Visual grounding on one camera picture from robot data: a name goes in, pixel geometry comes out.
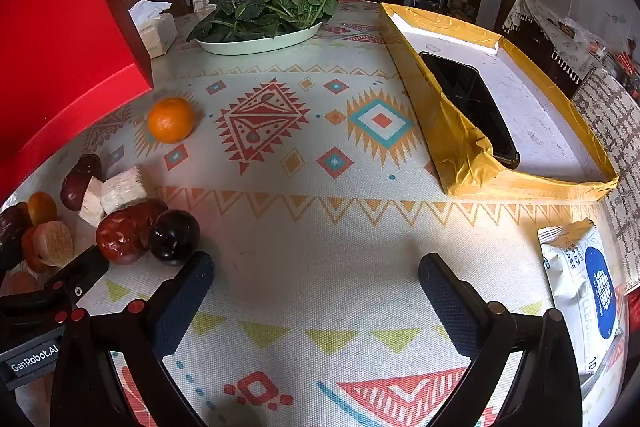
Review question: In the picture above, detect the plate of green leaves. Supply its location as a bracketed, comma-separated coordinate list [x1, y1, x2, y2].
[186, 0, 340, 44]

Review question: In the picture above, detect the white wet wipes packet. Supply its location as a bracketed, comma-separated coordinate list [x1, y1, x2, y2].
[537, 218, 631, 375]

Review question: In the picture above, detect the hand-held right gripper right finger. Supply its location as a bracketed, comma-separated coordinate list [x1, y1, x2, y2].
[419, 253, 583, 427]

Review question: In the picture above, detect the patterned tablecloth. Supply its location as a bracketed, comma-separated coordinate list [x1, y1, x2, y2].
[0, 0, 631, 427]

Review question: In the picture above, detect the dark purple plum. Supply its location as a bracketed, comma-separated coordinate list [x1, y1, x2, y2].
[148, 209, 201, 267]

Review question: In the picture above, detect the white tissue box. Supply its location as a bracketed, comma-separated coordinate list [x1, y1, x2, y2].
[129, 0, 178, 59]

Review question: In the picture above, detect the small orange mandarin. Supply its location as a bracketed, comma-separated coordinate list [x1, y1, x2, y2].
[21, 227, 51, 273]
[147, 97, 195, 144]
[27, 192, 58, 228]

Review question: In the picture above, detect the yellow taped cardboard box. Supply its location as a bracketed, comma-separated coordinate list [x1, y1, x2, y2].
[380, 2, 620, 198]

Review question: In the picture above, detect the pale green oval plate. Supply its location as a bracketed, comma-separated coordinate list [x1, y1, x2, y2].
[194, 21, 323, 56]

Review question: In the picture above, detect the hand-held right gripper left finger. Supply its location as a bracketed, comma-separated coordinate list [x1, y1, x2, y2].
[50, 251, 215, 427]

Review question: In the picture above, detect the white cut fruit chunk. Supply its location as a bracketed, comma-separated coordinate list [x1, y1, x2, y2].
[78, 177, 107, 228]

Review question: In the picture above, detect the white bun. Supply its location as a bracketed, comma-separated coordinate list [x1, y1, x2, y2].
[35, 221, 74, 267]

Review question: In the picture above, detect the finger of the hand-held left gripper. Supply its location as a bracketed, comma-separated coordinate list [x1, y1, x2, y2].
[0, 239, 25, 278]
[0, 246, 109, 325]

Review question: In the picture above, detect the pale peach fruit piece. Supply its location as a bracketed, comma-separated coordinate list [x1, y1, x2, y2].
[0, 271, 38, 295]

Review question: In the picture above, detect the white square cake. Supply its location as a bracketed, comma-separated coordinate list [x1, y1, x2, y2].
[100, 165, 147, 215]

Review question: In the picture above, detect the red plastic tray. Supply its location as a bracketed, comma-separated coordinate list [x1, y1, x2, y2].
[0, 0, 155, 205]

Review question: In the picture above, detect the large dark red date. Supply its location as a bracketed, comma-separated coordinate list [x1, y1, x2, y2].
[96, 199, 168, 266]

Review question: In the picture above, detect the side table with lace cloth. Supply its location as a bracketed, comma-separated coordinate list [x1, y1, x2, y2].
[501, 0, 608, 92]

